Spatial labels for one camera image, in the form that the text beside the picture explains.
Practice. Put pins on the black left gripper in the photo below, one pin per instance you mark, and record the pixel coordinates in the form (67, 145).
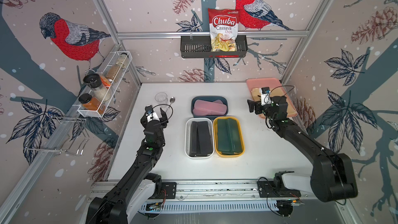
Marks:
(163, 120)

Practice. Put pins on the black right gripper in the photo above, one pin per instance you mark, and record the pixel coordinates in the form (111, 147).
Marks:
(252, 107)

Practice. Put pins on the black pencil case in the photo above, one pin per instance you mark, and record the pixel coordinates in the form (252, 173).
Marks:
(204, 139)
(193, 139)

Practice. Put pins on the green pencil case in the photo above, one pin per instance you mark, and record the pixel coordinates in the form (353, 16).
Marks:
(234, 136)
(224, 145)

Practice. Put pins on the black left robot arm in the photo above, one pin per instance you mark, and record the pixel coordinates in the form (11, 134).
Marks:
(120, 205)

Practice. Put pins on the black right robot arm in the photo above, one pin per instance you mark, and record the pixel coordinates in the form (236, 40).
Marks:
(332, 175)

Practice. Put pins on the white storage box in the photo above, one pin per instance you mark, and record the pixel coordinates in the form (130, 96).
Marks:
(187, 136)

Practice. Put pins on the yellow storage box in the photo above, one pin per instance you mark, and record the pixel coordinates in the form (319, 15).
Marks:
(231, 153)

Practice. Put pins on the dark teal storage box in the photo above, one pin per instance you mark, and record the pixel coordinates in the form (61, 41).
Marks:
(208, 98)

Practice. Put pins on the tan cloth mat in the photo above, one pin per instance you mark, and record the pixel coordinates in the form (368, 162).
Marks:
(291, 111)

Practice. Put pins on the clear drinking glass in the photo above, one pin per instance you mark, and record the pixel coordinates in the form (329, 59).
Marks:
(161, 98)

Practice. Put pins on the tan spice jar rear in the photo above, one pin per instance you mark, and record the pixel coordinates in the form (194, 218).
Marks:
(121, 64)

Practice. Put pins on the orange spice jar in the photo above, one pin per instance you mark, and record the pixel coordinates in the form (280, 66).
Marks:
(91, 103)

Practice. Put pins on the black lid spice grinder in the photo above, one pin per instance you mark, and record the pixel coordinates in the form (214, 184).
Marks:
(99, 90)

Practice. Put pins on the red cassava chips bag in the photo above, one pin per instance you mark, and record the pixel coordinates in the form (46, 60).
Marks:
(223, 28)

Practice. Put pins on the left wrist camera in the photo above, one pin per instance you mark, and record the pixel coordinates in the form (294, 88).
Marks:
(150, 114)

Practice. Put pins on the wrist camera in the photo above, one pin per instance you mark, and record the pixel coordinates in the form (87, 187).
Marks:
(150, 114)
(265, 96)

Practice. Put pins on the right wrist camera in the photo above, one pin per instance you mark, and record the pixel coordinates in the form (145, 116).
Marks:
(265, 96)

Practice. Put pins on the metal spoon white handle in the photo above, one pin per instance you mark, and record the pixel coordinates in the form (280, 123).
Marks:
(172, 100)

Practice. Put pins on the white wire spice rack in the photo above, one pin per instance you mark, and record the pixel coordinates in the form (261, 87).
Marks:
(112, 86)

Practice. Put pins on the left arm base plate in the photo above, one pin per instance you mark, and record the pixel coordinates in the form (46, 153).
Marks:
(165, 190)

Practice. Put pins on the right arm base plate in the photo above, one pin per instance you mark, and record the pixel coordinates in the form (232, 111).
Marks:
(269, 189)

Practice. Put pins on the aluminium front rail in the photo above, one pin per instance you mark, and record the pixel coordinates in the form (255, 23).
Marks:
(202, 190)

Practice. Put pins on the metal wire hanger rack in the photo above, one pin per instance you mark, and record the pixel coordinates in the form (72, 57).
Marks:
(70, 137)

